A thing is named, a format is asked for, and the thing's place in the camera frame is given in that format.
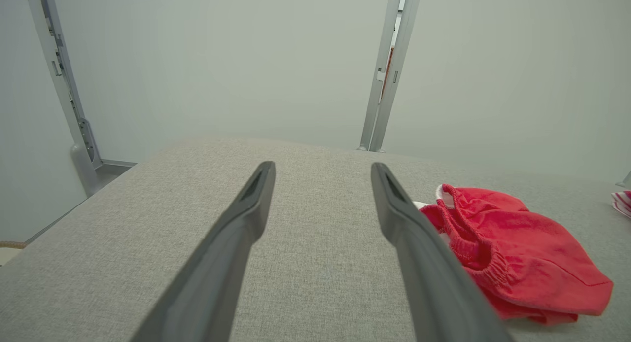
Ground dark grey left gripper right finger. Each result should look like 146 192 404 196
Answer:
370 162 516 342

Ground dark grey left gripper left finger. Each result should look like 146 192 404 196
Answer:
130 160 277 342

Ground red shorts with white stripe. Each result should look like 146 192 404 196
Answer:
413 183 615 327

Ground red Bulls 23 jersey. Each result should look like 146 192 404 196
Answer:
611 190 631 220

